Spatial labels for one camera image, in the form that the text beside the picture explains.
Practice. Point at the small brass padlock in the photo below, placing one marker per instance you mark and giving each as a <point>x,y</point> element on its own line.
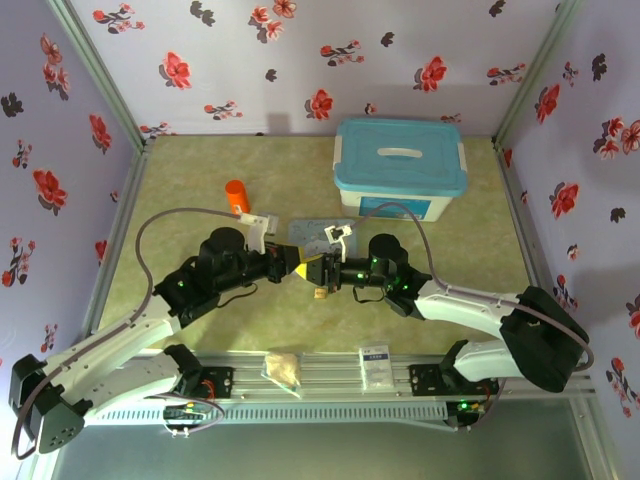
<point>319,293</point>

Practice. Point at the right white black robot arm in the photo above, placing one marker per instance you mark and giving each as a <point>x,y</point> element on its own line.
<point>465,305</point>

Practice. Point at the blue cartoon tin case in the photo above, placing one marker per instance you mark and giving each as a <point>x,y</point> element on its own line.
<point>307,232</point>

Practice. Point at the orange cylinder container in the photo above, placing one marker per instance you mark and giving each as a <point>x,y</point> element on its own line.
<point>237,196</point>

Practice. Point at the white packet blue label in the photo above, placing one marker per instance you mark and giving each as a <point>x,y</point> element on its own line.
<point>375,367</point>

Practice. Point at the clear bag beige contents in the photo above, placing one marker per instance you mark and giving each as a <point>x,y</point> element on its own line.
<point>282,370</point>

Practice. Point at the blue lidded storage box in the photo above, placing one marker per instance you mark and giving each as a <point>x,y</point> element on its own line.
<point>400,160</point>

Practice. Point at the left green circuit board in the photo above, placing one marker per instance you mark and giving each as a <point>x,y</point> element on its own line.
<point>182,414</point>

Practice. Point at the green circuit board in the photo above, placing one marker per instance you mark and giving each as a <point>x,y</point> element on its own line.
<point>467,407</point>
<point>182,414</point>

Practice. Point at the right green circuit board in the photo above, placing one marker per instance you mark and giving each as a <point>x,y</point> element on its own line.
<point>467,407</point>

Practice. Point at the aluminium mounting rail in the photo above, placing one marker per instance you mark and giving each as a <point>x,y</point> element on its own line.
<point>330,375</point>

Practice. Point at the aluminium side frame bar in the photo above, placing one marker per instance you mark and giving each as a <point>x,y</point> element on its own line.
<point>112,245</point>
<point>525,240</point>

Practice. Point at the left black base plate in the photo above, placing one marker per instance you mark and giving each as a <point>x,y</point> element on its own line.
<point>220,382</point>

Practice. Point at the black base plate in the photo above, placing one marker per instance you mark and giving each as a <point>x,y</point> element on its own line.
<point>220,382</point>
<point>430,380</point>

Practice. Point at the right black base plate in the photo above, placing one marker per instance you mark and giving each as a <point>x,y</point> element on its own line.
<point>430,380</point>

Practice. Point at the aluminium frame post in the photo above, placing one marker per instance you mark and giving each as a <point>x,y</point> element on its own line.
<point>100,75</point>
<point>540,70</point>

